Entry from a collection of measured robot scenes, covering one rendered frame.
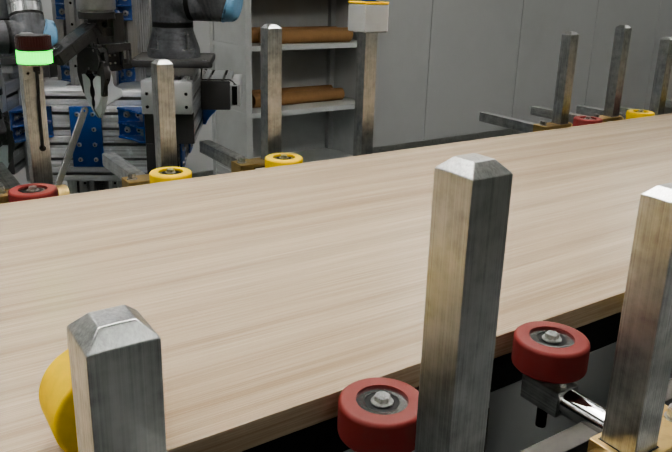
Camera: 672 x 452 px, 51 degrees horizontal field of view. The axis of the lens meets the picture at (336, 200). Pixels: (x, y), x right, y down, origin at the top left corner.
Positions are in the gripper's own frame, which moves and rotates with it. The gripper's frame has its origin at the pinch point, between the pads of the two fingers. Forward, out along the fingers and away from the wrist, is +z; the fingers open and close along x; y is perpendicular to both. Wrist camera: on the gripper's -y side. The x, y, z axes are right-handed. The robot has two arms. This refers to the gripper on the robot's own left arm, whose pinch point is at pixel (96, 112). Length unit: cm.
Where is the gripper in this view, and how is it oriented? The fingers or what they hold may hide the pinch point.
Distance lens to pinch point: 155.9
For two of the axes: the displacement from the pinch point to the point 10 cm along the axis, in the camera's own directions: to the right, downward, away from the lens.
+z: -0.2, 9.5, 3.1
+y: 5.9, -2.4, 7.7
